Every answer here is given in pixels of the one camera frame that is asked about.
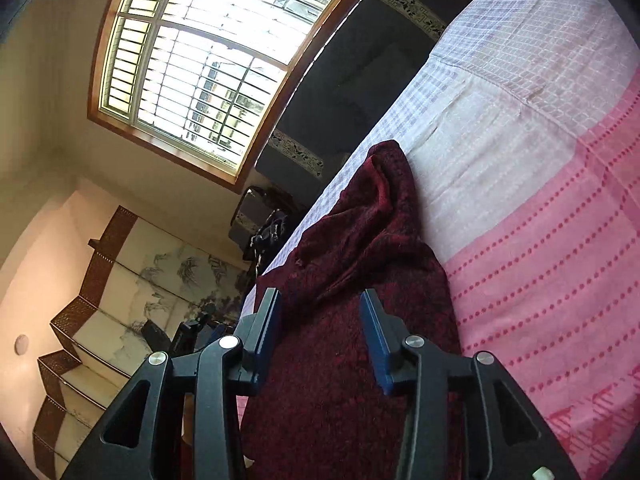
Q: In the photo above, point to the painted folding screen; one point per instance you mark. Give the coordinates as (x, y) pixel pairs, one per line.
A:
(137, 273)

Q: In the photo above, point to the dark grey upholstered headboard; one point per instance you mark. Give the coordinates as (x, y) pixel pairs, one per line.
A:
(351, 84)

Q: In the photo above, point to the pink lavender checked bedsheet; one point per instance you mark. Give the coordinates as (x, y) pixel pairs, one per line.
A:
(522, 135)

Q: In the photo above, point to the black bag on chair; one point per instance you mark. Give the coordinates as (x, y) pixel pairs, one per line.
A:
(265, 244)

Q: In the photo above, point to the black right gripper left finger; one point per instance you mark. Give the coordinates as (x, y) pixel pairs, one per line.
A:
(139, 435)

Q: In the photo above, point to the wood framed barred window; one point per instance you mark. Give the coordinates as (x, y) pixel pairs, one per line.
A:
(203, 83)

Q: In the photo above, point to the dark red patterned garment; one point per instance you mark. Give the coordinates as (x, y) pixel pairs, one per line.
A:
(321, 414)

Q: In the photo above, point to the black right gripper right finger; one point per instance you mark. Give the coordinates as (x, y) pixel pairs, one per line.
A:
(504, 435)

